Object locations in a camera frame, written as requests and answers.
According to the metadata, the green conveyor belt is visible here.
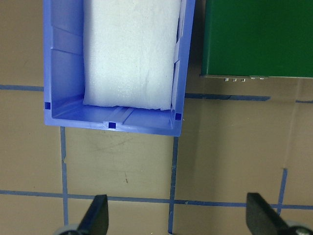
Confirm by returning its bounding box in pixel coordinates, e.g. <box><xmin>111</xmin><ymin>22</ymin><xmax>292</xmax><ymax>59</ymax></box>
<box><xmin>201</xmin><ymin>0</ymin><xmax>313</xmax><ymax>78</ymax></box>

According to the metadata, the left blue bin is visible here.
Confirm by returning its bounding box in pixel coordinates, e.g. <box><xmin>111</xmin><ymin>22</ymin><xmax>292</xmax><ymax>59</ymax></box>
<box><xmin>43</xmin><ymin>0</ymin><xmax>195</xmax><ymax>137</ymax></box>

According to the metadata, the left white foam pad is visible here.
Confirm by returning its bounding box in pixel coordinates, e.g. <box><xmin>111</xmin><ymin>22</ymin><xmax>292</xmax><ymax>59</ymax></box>
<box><xmin>83</xmin><ymin>0</ymin><xmax>181</xmax><ymax>110</ymax></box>

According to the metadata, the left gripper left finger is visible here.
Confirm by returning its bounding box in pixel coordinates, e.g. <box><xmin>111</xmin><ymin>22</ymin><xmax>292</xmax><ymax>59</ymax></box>
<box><xmin>76</xmin><ymin>194</ymin><xmax>108</xmax><ymax>235</ymax></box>

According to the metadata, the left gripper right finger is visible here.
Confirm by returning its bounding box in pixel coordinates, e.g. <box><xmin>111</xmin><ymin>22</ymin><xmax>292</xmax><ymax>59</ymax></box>
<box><xmin>246</xmin><ymin>192</ymin><xmax>296</xmax><ymax>235</ymax></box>

